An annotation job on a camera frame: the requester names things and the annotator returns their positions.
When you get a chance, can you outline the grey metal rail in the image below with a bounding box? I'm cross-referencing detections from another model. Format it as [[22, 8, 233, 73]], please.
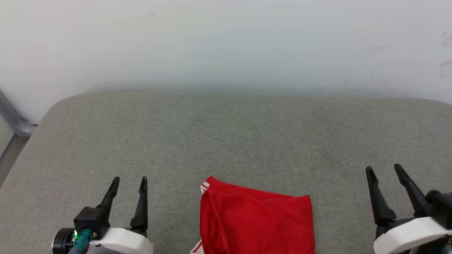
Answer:
[[0, 90, 38, 186]]

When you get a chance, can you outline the teal left camera connector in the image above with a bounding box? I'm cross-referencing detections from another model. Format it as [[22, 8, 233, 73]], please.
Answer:
[[68, 229, 93, 254]]

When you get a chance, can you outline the red jersey with white sleeves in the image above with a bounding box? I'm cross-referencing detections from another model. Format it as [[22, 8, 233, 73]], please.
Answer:
[[190, 176, 316, 254]]

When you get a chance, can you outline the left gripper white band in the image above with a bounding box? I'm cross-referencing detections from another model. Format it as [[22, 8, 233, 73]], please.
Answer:
[[86, 176, 154, 254]]

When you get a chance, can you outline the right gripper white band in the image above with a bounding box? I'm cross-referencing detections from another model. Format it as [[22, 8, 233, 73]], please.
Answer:
[[365, 163, 452, 254]]

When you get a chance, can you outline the grey fabric sofa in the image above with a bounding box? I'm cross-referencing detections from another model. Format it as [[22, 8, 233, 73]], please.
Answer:
[[0, 90, 452, 254]]

